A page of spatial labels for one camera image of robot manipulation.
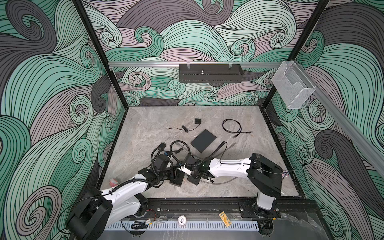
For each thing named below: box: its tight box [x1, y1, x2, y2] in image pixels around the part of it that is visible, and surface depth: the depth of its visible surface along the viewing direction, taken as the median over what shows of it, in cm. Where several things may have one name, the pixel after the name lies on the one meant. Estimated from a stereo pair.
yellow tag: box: [218, 210, 232, 228], surface depth 71 cm
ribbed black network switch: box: [169, 171, 185, 188], surface depth 82 cm
